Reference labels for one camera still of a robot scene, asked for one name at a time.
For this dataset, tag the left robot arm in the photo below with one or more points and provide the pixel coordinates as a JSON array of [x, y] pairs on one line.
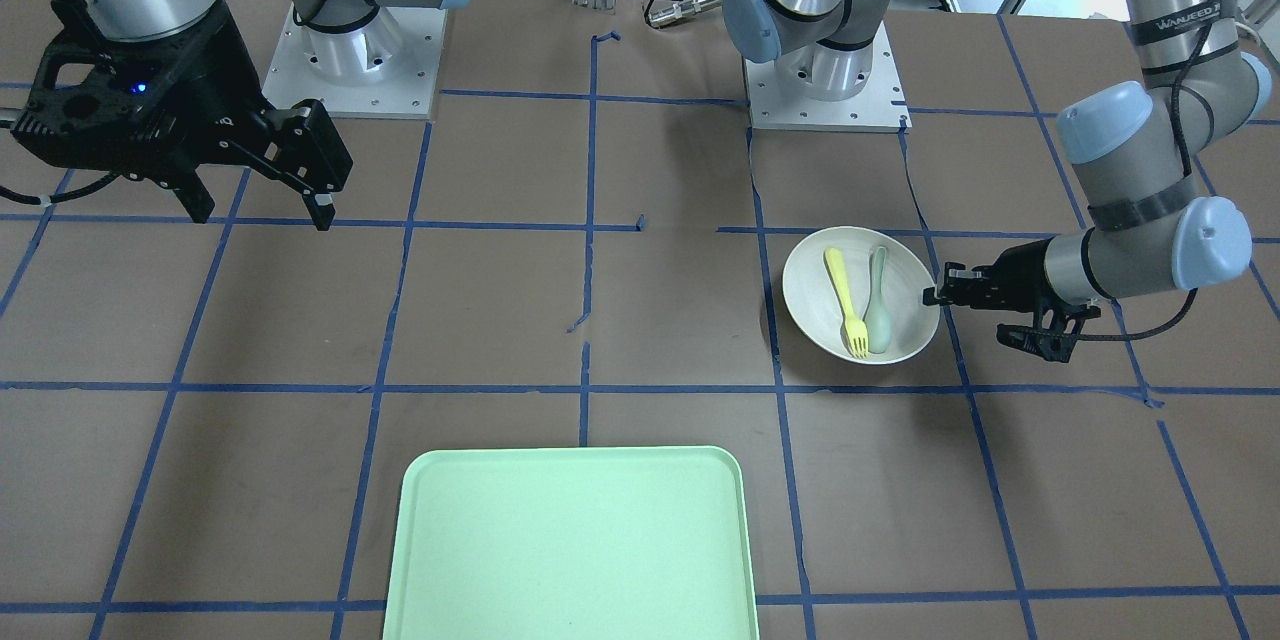
[[1131, 147]]

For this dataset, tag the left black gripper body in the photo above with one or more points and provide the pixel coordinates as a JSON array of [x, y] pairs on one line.
[[1018, 278]]

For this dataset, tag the white round plate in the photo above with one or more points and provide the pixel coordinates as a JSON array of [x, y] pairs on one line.
[[812, 304]]

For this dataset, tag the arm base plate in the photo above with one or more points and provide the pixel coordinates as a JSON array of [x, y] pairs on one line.
[[818, 88], [387, 70]]

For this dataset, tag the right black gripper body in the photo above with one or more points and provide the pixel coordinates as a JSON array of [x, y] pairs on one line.
[[213, 60]]

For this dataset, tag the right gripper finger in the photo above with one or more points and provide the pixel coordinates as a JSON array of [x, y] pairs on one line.
[[191, 192], [297, 146]]

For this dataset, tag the light green tray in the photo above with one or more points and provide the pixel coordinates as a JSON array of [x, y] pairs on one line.
[[572, 543]]

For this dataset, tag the yellow plastic fork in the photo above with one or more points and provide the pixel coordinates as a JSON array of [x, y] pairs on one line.
[[853, 328]]

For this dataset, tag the green plastic spoon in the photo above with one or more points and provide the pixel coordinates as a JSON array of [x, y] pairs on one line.
[[878, 318]]

